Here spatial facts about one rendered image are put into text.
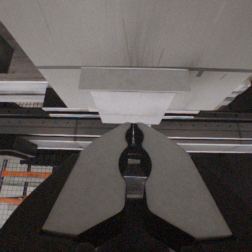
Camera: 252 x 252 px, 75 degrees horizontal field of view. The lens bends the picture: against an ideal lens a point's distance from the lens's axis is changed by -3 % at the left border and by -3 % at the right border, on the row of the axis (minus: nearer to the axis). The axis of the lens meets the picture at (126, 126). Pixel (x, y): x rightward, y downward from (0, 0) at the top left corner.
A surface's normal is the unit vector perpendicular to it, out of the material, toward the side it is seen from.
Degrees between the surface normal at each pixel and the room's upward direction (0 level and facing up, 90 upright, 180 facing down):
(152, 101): 0
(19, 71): 90
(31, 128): 90
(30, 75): 90
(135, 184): 90
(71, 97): 0
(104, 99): 0
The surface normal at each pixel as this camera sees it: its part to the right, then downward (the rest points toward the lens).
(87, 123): -0.01, -0.32
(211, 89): -0.03, 0.95
